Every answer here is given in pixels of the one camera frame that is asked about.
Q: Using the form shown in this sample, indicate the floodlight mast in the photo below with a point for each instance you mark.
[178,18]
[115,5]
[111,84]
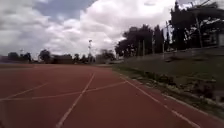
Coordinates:
[90,50]

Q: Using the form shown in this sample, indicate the red running track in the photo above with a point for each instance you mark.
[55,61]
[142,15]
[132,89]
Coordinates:
[110,106]

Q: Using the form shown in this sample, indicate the low distant building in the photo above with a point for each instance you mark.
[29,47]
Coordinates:
[61,59]

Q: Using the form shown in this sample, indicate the row of dark trees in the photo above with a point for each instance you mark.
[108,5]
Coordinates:
[160,38]

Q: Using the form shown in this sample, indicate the grass verge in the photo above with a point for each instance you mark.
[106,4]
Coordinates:
[173,75]

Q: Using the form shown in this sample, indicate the row of distant trees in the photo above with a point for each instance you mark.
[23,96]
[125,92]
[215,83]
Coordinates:
[43,56]

